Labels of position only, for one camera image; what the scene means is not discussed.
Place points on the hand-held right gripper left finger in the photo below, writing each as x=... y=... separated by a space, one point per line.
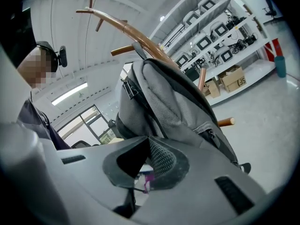
x=93 y=163

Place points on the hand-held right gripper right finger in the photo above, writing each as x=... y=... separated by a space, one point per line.
x=201 y=172

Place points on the grey backpack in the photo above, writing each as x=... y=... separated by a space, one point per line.
x=164 y=102

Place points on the dark framed window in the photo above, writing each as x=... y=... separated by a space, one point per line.
x=91 y=125

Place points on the long ceiling light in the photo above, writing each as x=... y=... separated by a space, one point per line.
x=69 y=93

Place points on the small cardboard box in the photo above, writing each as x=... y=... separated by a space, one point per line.
x=212 y=88

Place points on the large cardboard box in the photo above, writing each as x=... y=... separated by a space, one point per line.
x=233 y=80

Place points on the person's head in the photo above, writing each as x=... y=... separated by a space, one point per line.
x=38 y=64

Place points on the group of white screen devices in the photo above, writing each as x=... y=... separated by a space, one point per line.
x=204 y=42

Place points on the teal cylindrical bin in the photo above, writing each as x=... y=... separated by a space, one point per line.
x=280 y=65

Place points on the brown wooden coat rack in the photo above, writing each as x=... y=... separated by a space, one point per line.
x=131 y=30

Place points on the white shelving unit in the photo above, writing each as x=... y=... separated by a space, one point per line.
x=234 y=35

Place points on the red panel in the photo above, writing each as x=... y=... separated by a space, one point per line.
x=273 y=47

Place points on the black office chair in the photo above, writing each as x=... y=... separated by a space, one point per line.
x=269 y=6

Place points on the black head-mounted camera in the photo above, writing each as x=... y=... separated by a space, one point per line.
x=62 y=56

